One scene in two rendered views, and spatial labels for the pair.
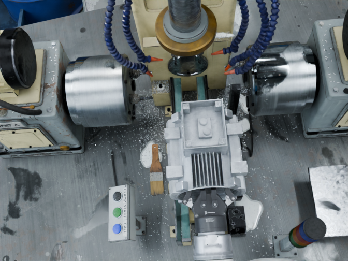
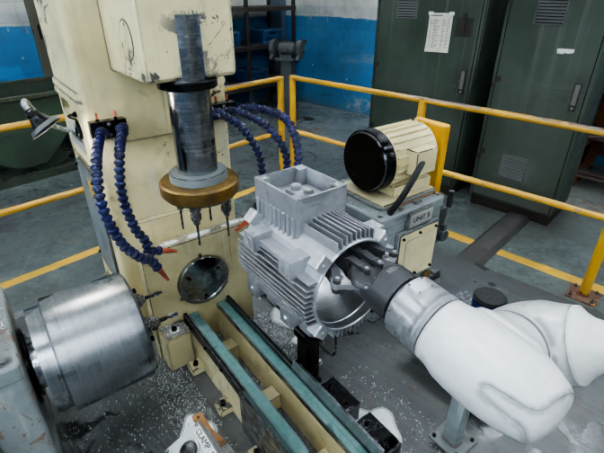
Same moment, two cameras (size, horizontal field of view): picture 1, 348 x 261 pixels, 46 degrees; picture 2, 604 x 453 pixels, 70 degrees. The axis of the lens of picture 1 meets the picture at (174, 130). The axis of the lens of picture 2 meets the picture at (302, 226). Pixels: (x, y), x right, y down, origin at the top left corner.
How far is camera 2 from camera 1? 73 cm
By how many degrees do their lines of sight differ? 46
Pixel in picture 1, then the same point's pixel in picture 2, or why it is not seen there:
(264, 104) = not seen: hidden behind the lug
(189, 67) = (207, 281)
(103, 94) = (103, 315)
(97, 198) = not seen: outside the picture
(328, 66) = (358, 206)
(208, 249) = (427, 295)
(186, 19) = (204, 148)
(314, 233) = (495, 300)
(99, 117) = (102, 359)
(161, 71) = (170, 303)
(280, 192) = (395, 384)
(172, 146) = (267, 243)
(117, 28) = not seen: hidden behind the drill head
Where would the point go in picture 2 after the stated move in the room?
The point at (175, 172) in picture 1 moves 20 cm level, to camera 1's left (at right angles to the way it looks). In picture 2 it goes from (297, 255) to (172, 316)
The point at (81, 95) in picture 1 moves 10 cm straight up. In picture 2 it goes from (62, 329) to (48, 287)
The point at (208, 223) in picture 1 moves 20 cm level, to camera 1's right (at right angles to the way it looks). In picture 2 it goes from (395, 273) to (471, 225)
